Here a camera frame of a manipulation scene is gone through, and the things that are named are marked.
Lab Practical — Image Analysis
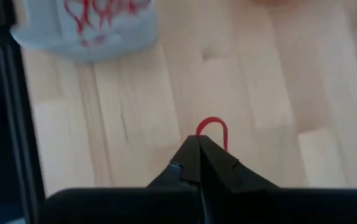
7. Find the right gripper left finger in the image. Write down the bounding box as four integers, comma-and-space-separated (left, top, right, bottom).
146, 135, 202, 189

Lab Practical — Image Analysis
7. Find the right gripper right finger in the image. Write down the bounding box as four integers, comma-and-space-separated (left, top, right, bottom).
198, 134, 279, 189

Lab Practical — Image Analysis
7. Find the red rubber band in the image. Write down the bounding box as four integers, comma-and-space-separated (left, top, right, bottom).
109, 0, 151, 16
195, 116, 229, 152
63, 0, 117, 35

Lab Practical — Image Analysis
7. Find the white plastic basket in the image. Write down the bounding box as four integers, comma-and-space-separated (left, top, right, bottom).
9, 0, 161, 65

